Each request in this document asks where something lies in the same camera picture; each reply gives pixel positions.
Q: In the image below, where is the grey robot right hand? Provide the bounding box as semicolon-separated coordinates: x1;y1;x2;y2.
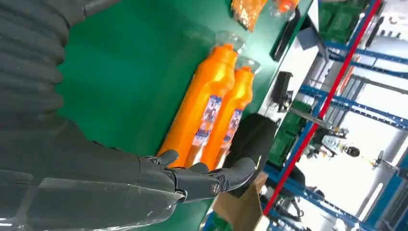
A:
0;112;257;231

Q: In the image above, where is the green table mat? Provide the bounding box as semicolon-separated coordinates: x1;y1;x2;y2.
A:
55;0;315;231

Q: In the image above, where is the open cardboard box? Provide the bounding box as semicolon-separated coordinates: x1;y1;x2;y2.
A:
212;172;270;231

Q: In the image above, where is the black zipped bag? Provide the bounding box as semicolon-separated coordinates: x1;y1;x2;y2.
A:
222;113;279;198

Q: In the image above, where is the green plastic crate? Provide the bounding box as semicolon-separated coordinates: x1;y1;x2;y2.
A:
268;100;311;167
319;0;367;44

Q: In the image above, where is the black label printer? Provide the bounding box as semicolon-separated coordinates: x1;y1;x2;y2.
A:
270;70;294;112

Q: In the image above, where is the white table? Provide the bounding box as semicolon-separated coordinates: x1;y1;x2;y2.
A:
258;0;329;122

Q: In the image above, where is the dark standing tablet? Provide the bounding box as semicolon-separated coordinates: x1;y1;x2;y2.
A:
271;8;319;63

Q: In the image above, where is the red metal pole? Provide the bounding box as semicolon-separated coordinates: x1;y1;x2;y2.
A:
263;0;383;216

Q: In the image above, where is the blue metal rack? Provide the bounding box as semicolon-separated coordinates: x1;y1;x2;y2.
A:
264;0;408;231

